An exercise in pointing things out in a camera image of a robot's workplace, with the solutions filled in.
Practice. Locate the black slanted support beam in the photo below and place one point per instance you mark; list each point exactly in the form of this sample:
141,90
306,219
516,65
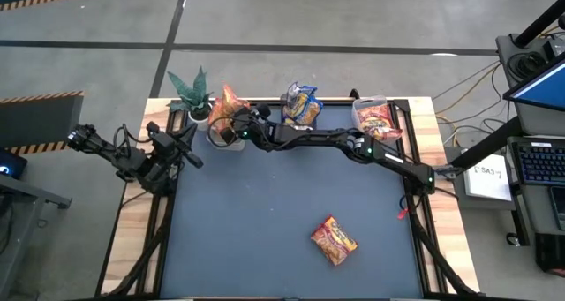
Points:
507,131

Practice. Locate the dark grey plastic bin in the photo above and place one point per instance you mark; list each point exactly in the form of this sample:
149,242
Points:
298,140

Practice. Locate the clear plastic bin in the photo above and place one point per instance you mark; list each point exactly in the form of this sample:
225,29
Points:
366,100

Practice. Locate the grey metal desk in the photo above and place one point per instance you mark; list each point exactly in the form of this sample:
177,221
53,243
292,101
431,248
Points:
17,230

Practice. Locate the white plastic bin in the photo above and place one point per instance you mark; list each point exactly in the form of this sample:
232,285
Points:
214,143

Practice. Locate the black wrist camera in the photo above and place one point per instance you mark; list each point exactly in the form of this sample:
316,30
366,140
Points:
153,128
263,110

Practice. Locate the blue table mat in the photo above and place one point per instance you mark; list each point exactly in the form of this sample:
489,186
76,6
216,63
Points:
282,270

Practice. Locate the black backlit keyboard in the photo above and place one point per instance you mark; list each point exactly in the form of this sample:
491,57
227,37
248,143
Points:
538,162

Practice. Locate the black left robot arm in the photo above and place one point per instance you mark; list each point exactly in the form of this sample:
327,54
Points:
128,160

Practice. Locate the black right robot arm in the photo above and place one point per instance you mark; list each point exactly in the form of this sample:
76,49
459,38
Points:
318,137

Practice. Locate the black device with blue light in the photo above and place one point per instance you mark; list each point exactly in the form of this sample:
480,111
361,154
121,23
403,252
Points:
13,164

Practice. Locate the green plant in white pot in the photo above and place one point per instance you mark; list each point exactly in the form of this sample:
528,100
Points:
201,115

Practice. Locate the computer monitor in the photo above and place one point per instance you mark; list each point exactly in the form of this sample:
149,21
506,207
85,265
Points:
547,87

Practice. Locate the black thick pole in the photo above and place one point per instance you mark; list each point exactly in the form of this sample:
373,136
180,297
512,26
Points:
540,23

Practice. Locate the white paper note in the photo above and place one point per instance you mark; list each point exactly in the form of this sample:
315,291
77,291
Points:
485,184

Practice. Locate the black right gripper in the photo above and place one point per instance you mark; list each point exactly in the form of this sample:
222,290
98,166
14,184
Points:
256,133

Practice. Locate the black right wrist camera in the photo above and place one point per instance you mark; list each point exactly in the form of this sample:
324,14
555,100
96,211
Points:
263,110

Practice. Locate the dark tablet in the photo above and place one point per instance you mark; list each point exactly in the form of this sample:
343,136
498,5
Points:
558,208

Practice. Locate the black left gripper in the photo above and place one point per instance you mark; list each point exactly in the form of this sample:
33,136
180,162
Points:
167,145

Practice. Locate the small black camera mount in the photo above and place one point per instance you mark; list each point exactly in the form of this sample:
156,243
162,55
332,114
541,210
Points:
353,93

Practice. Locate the small red tag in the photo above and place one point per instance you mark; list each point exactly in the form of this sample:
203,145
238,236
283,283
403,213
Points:
403,214

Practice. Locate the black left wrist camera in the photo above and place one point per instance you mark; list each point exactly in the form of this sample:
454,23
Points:
153,128

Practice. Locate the small black device box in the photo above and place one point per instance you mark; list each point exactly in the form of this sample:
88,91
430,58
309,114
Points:
554,49

